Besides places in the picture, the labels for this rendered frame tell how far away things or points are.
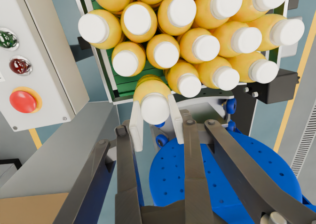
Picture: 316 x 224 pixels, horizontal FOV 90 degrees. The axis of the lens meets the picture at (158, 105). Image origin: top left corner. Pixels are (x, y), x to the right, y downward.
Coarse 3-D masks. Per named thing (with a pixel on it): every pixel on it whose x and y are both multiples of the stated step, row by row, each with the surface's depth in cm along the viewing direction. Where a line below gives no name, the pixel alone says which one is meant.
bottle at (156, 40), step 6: (156, 36) 29; (162, 36) 28; (168, 36) 28; (150, 42) 29; (156, 42) 27; (162, 42) 26; (168, 42) 26; (174, 42) 28; (150, 48) 28; (150, 54) 28; (150, 60) 29; (156, 66) 29
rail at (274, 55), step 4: (284, 0) 32; (288, 0) 32; (284, 4) 32; (276, 8) 34; (280, 8) 33; (284, 8) 33; (276, 12) 35; (280, 12) 34; (284, 12) 33; (284, 16) 33; (276, 48) 36; (280, 48) 36; (272, 52) 38; (276, 52) 37; (280, 52) 36; (272, 56) 38; (276, 56) 37; (280, 56) 37; (272, 60) 38; (276, 60) 37; (276, 64) 37
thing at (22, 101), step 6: (12, 96) 23; (18, 96) 23; (24, 96) 23; (30, 96) 23; (12, 102) 23; (18, 102) 23; (24, 102) 23; (30, 102) 24; (36, 102) 24; (18, 108) 24; (24, 108) 24; (30, 108) 24
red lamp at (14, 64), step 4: (12, 60) 21; (16, 60) 21; (20, 60) 22; (12, 64) 21; (16, 64) 21; (20, 64) 21; (24, 64) 22; (12, 68) 21; (16, 68) 21; (20, 68) 22; (24, 68) 22; (28, 68) 22; (16, 72) 22; (20, 72) 22; (24, 72) 22
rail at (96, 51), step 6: (78, 0) 30; (84, 0) 32; (78, 6) 30; (84, 6) 32; (84, 12) 31; (96, 48) 34; (96, 54) 34; (96, 60) 34; (102, 60) 36; (102, 66) 36; (102, 72) 35; (102, 78) 36; (108, 78) 38; (108, 84) 38; (108, 90) 37; (108, 96) 38
